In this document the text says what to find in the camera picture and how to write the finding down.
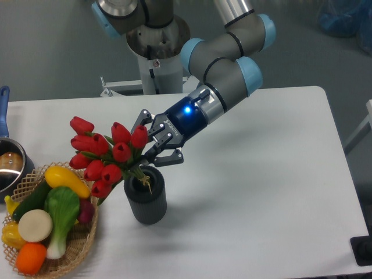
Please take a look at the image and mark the woven wicker basket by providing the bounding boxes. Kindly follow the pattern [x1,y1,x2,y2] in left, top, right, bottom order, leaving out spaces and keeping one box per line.
[1,162,98,278]

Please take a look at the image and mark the yellow squash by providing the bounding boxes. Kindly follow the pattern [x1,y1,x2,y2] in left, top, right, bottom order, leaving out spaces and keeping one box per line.
[44,166,91,199]

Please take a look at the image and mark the red tulip bouquet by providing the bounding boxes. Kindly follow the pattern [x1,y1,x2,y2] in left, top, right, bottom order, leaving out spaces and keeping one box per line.
[69,116,152,204]

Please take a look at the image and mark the blue plastic bag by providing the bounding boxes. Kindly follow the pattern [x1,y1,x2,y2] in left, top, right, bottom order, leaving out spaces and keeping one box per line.
[317,1,371,55]

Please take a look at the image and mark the yellow bell pepper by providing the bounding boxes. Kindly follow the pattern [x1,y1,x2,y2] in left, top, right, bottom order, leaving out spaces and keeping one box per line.
[1,221,27,250]

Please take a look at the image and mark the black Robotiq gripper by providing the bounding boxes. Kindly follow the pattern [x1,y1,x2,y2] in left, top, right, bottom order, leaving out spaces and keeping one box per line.
[131,97,208,167]

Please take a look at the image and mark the black box at edge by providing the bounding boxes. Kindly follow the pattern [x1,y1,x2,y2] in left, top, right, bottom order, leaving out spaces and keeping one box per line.
[350,235,371,266]

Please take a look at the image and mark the white frame at right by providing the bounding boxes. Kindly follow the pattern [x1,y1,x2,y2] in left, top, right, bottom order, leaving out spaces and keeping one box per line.
[344,99,371,155]

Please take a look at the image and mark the green cucumber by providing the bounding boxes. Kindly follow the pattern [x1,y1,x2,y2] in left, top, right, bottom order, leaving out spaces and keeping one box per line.
[12,180,52,221]

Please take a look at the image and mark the red radish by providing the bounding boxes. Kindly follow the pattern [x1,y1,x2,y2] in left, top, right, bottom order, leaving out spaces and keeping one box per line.
[77,199,95,224]

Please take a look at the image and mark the green bok choy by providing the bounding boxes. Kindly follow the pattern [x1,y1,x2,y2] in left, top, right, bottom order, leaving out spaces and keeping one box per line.
[44,186,80,260]

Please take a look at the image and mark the orange fruit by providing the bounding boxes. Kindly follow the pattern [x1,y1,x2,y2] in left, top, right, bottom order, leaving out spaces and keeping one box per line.
[15,242,47,275]

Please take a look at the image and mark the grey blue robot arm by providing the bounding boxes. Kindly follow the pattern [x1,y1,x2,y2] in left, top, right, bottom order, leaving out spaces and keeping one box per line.
[92,1,276,167]

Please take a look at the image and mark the dark grey ribbed vase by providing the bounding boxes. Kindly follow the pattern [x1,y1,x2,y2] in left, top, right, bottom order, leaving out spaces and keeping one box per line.
[124,166,167,225]

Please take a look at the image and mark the beige round bun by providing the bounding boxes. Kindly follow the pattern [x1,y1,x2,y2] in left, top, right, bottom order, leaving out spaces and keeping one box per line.
[18,209,53,242]

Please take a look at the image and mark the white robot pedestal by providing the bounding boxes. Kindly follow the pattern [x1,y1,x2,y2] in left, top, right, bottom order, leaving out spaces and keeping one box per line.
[101,15,191,96]

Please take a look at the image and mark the blue handled saucepan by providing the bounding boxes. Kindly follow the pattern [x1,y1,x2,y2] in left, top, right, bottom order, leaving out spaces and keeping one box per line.
[1,85,34,204]

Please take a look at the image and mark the yellow banana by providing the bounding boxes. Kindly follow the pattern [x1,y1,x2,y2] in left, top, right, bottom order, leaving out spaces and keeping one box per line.
[4,195,20,216]

